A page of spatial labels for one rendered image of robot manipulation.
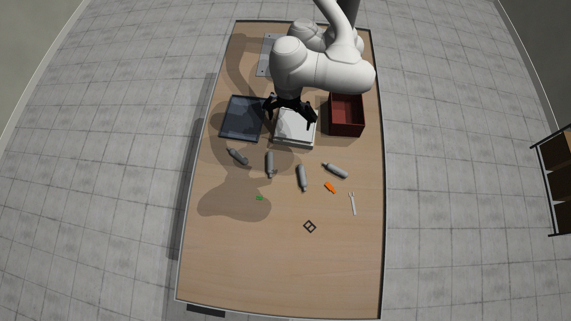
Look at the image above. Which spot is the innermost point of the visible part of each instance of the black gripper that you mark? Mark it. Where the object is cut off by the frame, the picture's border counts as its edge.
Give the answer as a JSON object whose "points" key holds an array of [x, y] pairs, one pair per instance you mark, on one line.
{"points": [[304, 109]]}

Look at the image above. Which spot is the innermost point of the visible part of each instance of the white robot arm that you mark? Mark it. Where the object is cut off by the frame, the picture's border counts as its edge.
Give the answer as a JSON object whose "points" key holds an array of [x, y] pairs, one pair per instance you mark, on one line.
{"points": [[327, 59]]}

